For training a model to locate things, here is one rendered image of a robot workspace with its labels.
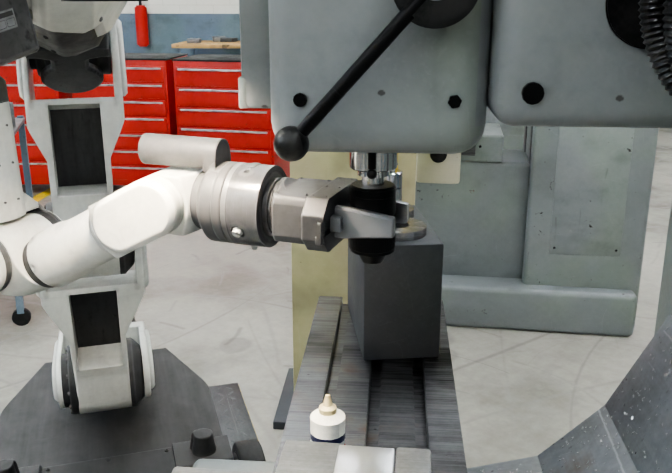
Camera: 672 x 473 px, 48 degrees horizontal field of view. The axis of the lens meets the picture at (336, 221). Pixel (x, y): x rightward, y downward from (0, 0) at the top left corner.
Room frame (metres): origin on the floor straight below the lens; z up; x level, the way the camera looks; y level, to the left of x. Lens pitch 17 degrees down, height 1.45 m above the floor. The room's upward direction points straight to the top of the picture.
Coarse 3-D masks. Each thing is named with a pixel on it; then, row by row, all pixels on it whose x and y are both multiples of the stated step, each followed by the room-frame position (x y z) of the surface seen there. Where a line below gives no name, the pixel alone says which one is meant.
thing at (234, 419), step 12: (228, 384) 1.91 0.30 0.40; (216, 396) 1.84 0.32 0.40; (228, 396) 1.84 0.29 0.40; (240, 396) 1.84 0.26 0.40; (216, 408) 1.78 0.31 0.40; (228, 408) 1.78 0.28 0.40; (240, 408) 1.78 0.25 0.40; (228, 420) 1.72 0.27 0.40; (240, 420) 1.72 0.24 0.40; (228, 432) 1.67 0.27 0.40; (240, 432) 1.67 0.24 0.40; (252, 432) 1.67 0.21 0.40
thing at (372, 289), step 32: (416, 224) 1.13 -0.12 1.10; (352, 256) 1.21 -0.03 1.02; (416, 256) 1.07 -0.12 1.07; (352, 288) 1.20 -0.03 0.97; (384, 288) 1.06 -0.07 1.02; (416, 288) 1.07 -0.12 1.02; (352, 320) 1.20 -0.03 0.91; (384, 320) 1.06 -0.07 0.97; (416, 320) 1.07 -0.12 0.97; (384, 352) 1.06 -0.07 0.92; (416, 352) 1.07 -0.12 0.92
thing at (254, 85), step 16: (240, 0) 0.74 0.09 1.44; (256, 0) 0.73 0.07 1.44; (240, 16) 0.74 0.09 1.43; (256, 16) 0.73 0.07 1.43; (240, 32) 0.74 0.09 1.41; (256, 32) 0.73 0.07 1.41; (256, 48) 0.73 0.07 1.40; (256, 64) 0.73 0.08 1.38; (240, 80) 0.74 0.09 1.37; (256, 80) 0.73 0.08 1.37; (240, 96) 0.74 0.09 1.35; (256, 96) 0.73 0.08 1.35
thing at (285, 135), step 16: (400, 0) 0.61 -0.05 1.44; (416, 0) 0.61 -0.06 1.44; (432, 0) 0.61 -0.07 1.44; (448, 0) 0.61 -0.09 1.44; (464, 0) 0.61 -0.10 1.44; (400, 16) 0.61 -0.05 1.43; (416, 16) 0.61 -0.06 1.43; (432, 16) 0.61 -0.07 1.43; (448, 16) 0.61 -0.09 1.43; (464, 16) 0.61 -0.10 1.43; (384, 32) 0.61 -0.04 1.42; (400, 32) 0.62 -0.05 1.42; (368, 48) 0.62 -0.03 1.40; (384, 48) 0.62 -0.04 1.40; (352, 64) 0.62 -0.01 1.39; (368, 64) 0.62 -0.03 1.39; (352, 80) 0.62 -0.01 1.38; (336, 96) 0.62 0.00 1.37; (320, 112) 0.62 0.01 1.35; (288, 128) 0.62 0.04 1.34; (304, 128) 0.62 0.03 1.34; (288, 144) 0.61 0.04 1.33; (304, 144) 0.62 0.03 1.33; (288, 160) 0.62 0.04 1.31
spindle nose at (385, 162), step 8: (352, 152) 0.73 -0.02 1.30; (360, 152) 0.73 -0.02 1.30; (352, 160) 0.73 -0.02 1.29; (360, 160) 0.73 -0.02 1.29; (376, 160) 0.72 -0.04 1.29; (384, 160) 0.72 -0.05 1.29; (392, 160) 0.73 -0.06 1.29; (352, 168) 0.73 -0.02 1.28; (360, 168) 0.73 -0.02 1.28; (376, 168) 0.72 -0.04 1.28; (384, 168) 0.72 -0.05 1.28; (392, 168) 0.73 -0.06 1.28
